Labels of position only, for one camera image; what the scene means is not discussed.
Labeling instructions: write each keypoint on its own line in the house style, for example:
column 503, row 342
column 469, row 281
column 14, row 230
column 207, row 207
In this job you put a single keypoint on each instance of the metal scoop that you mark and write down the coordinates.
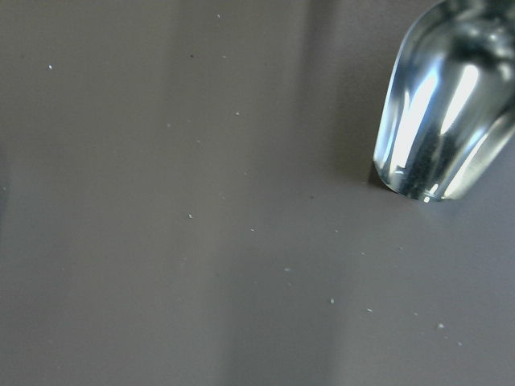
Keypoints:
column 449, row 107

